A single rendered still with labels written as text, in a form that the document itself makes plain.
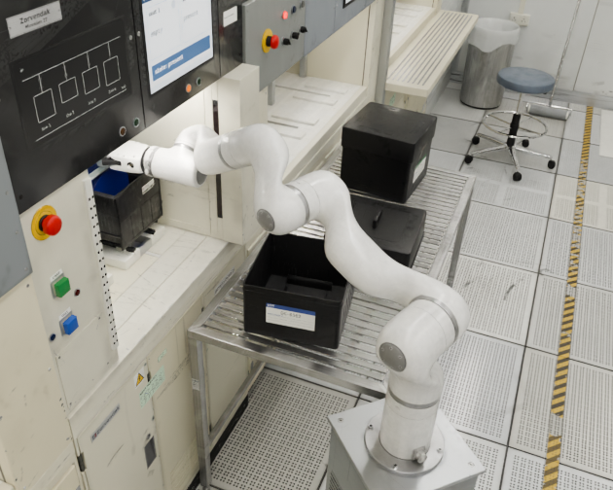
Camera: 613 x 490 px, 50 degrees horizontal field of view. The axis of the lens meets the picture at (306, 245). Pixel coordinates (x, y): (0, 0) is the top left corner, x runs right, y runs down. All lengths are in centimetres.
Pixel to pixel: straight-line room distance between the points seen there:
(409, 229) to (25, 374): 128
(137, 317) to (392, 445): 73
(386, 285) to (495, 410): 153
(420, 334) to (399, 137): 124
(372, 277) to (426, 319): 14
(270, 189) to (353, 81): 193
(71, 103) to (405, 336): 76
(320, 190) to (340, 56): 186
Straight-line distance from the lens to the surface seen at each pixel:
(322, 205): 144
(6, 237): 123
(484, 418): 279
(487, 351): 308
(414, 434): 154
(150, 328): 176
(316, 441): 260
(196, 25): 164
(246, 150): 147
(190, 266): 195
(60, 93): 127
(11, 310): 130
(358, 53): 322
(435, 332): 132
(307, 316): 178
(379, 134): 243
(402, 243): 210
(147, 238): 203
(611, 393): 310
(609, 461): 284
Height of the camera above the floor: 203
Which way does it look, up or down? 35 degrees down
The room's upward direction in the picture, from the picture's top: 3 degrees clockwise
